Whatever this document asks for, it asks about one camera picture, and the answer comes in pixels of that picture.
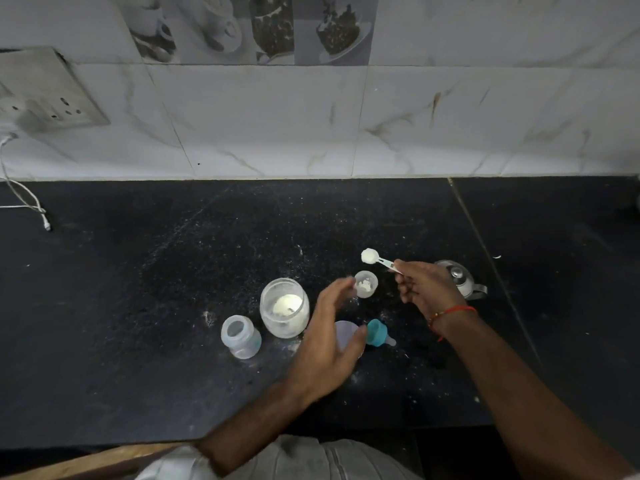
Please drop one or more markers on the person's right thumb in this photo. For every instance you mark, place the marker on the person's right thumb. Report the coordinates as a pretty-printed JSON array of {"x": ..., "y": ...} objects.
[{"x": 412, "y": 266}]

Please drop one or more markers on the person's left thumb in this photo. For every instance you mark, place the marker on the person's left thumb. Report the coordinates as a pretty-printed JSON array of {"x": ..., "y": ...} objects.
[{"x": 354, "y": 347}]

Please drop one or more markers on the clear domed bottle cap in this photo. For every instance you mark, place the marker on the clear domed bottle cap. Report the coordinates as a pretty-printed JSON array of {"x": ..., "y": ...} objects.
[{"x": 345, "y": 332}]

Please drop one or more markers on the person's right forearm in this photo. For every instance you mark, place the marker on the person's right forearm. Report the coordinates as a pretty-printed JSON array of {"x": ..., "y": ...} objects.
[{"x": 520, "y": 394}]

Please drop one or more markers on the small clear plastic cup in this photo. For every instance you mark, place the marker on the small clear plastic cup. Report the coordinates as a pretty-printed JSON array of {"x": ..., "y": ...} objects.
[{"x": 366, "y": 287}]

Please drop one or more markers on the person's right hand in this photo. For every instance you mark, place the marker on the person's right hand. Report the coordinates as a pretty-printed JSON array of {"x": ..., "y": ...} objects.
[{"x": 430, "y": 287}]

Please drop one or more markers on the person's white clothing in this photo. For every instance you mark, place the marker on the person's white clothing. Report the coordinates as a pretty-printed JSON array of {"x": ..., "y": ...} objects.
[{"x": 310, "y": 462}]

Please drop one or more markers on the small steel kettle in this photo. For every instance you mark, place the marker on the small steel kettle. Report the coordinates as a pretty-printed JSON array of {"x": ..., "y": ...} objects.
[{"x": 462, "y": 279}]

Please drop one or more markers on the wooden board edge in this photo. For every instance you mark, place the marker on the wooden board edge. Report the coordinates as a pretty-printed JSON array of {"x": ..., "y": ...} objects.
[{"x": 90, "y": 462}]

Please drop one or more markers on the white plastic measuring scoop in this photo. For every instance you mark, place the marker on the white plastic measuring scoop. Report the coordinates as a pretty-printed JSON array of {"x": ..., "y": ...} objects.
[{"x": 371, "y": 256}]

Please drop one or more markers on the grey wall socket panel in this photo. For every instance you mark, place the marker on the grey wall socket panel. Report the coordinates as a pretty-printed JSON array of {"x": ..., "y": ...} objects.
[{"x": 50, "y": 89}]

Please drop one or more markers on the person's left forearm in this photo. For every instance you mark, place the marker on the person's left forearm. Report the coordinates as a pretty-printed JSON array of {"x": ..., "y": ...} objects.
[{"x": 250, "y": 429}]

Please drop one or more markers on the red thread wristband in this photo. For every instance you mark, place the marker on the red thread wristband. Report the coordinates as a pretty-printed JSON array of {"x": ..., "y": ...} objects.
[{"x": 457, "y": 310}]

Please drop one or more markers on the person's left hand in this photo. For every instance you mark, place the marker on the person's left hand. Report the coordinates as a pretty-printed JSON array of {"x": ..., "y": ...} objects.
[{"x": 320, "y": 354}]

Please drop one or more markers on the clear baby bottle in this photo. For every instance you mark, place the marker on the clear baby bottle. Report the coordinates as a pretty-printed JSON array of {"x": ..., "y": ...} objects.
[{"x": 241, "y": 337}]

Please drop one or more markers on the glass jar with white powder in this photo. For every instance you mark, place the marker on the glass jar with white powder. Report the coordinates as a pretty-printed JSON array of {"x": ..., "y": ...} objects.
[{"x": 285, "y": 309}]

